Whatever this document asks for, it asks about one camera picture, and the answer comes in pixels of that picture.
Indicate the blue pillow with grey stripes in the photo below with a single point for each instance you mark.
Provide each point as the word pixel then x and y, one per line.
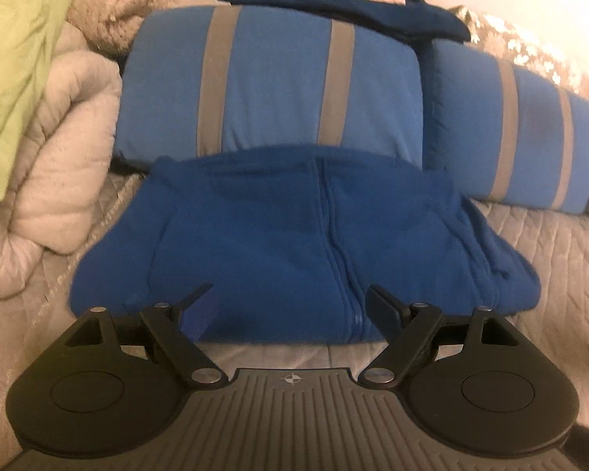
pixel 275 83
pixel 530 122

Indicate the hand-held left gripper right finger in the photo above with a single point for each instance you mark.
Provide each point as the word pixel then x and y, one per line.
pixel 382 305

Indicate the blue and navy fleece jacket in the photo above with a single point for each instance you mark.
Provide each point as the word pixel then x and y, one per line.
pixel 275 235

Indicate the light green blanket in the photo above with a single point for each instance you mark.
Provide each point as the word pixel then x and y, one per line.
pixel 19 59

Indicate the floral patterned pillow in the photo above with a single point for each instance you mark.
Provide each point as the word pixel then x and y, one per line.
pixel 530 44

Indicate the white quilted comforter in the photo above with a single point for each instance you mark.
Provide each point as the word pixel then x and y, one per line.
pixel 68 132

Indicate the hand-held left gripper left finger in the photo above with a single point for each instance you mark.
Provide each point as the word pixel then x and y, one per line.
pixel 196 315

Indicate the navy blue garment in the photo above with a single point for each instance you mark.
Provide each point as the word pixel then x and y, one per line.
pixel 373 12

